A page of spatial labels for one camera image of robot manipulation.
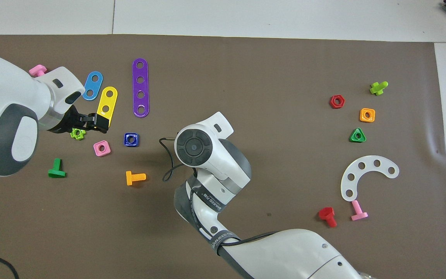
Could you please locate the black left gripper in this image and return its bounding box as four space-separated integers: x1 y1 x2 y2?
47 104 110 134

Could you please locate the pink square toy nut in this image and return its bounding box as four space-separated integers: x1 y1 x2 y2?
93 140 112 157

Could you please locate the orange toy screw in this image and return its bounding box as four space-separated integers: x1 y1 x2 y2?
125 170 147 186

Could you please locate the green toy screw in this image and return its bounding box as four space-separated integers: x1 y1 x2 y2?
48 158 67 179

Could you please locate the red hex-head toy screw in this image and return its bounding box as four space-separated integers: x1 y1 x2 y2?
318 207 338 228

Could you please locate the green triangle toy nut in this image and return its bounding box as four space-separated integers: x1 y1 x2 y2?
349 127 367 143

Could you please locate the orange square toy nut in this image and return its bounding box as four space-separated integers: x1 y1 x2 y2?
359 108 376 123

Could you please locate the lime green cross-head screw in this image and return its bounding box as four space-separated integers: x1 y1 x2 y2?
369 81 389 96

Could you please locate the yellow three-hole plate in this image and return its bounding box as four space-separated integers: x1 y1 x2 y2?
96 86 118 120

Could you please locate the blue two-hole plate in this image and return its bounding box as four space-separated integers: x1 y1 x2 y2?
82 71 104 101

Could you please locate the purple four-hole plate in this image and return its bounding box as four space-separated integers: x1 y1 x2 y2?
132 58 150 118

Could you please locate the brown paper table mat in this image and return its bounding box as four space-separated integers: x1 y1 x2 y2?
0 34 446 279

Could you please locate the white curved five-hole plate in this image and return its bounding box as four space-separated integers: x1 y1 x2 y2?
340 155 400 202

